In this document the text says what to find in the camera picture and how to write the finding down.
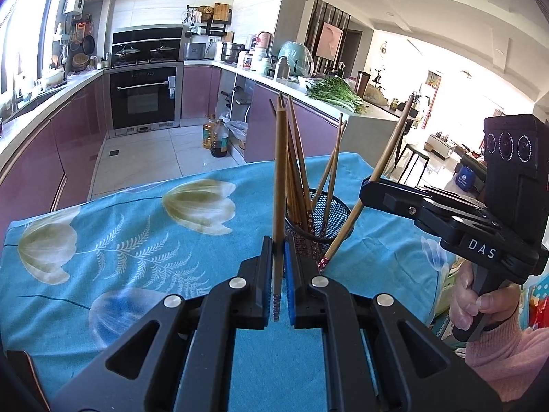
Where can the blue bag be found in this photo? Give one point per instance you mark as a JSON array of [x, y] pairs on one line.
[[465, 180]]

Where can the steel thermos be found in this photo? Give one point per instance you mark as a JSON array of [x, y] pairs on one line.
[[281, 68]]

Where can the person's right forearm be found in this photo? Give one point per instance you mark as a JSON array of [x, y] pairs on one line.
[[510, 352]]

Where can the pink wall picture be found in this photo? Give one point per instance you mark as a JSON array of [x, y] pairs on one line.
[[329, 39]]

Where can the black wall rack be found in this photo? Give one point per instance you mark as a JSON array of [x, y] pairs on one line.
[[214, 29]]

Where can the white plastic bag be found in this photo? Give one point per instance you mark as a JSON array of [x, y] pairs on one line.
[[238, 133]]

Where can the silver toaster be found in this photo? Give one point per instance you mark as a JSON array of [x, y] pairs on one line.
[[194, 51]]

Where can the brown tumbler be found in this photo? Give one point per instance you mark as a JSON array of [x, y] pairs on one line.
[[363, 83]]

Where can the blue floral blanket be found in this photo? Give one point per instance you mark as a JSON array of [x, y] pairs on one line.
[[128, 206]]

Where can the pink base cabinet run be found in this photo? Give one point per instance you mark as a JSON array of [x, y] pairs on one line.
[[55, 150], [266, 120]]

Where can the pink kettle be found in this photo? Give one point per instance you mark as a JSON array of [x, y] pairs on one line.
[[264, 40]]

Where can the black mesh holder cup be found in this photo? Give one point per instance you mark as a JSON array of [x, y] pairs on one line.
[[339, 219]]

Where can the person's right hand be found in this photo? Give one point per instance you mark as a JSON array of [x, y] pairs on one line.
[[461, 304]]

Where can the dark oil bottle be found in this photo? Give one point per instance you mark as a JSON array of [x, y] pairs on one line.
[[219, 139]]

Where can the kitchen window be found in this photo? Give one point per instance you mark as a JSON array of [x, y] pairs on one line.
[[25, 30]]

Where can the hanging frying pan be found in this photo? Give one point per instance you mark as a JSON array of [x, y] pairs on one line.
[[88, 45]]

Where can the red-ended bamboo chopstick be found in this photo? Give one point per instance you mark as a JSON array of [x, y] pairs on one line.
[[279, 180], [384, 154]]

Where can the steel sink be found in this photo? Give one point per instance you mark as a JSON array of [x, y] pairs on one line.
[[40, 96]]

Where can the black stool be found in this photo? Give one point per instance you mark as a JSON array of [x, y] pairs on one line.
[[414, 152]]

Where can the yellow bag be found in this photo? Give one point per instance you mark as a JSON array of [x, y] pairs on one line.
[[376, 94]]

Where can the steel stockpot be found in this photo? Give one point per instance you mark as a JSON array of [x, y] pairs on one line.
[[231, 53]]

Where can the woven basket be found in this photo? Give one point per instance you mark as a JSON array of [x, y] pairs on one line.
[[79, 62]]

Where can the dark slatted partition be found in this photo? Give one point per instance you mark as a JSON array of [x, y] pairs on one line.
[[313, 21]]

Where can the wall clock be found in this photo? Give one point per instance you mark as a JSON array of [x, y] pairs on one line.
[[384, 49]]

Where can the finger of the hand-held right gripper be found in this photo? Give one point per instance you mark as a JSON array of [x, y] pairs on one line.
[[394, 206], [429, 193]]

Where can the green leafy vegetables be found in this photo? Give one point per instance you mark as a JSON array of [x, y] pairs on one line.
[[336, 94]]

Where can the steel faucet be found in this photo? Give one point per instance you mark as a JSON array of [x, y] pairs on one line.
[[15, 92]]

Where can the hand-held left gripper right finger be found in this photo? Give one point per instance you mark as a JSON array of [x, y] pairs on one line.
[[290, 274]]

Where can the black pot with glass lid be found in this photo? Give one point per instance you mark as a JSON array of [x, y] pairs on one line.
[[162, 51], [126, 53]]

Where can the white jar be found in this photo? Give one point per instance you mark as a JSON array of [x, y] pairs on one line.
[[260, 60]]

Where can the wooden cutting board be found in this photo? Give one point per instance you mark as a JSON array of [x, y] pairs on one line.
[[221, 12]]

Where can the colourful printed bag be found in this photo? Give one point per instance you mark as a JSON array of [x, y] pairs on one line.
[[536, 304]]

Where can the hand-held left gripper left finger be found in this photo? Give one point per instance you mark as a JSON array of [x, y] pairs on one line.
[[268, 274]]

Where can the dark smartphone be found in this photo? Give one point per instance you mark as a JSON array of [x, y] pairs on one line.
[[21, 377]]

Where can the bunch of bamboo chopsticks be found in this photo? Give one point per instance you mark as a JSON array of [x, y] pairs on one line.
[[298, 180]]

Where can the black integrated stove oven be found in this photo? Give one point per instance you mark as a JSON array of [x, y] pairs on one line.
[[143, 98]]

